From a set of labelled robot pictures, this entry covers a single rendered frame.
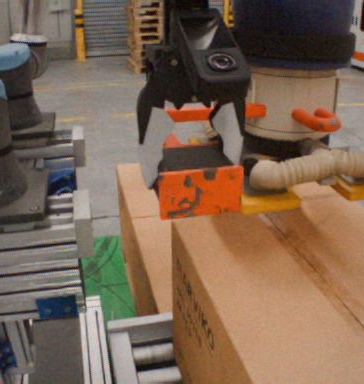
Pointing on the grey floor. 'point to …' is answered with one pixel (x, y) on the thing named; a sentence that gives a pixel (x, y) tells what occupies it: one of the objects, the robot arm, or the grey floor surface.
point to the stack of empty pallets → (142, 30)
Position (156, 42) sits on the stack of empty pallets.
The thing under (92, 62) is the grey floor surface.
